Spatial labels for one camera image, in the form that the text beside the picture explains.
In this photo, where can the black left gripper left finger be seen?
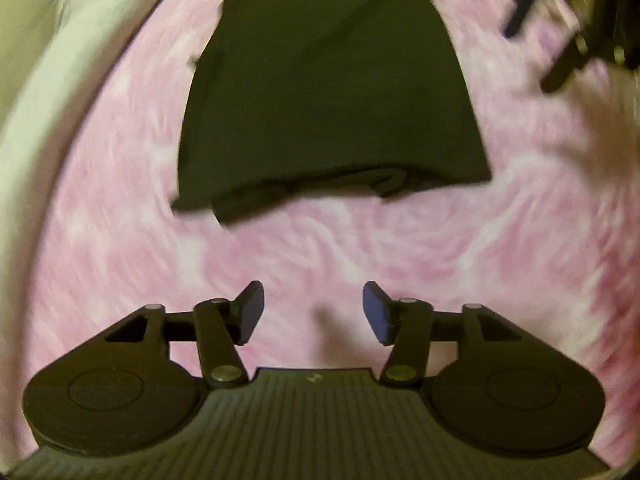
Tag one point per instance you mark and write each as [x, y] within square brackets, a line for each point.
[216, 326]

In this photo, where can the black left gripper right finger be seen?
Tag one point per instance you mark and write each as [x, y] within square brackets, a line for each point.
[409, 326]

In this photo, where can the black shirt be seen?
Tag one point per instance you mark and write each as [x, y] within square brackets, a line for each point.
[306, 96]

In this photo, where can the grey folded duvet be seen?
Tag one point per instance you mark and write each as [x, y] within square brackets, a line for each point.
[88, 37]

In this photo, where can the pink rose patterned bedsheet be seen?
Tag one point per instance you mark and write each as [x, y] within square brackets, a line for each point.
[551, 243]

